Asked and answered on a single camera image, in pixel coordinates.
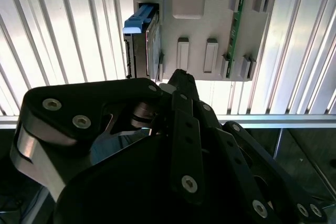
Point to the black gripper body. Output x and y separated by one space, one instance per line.
126 187

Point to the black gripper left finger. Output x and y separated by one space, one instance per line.
78 98

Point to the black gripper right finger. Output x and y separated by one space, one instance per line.
236 161

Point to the hard disk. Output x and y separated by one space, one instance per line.
139 51

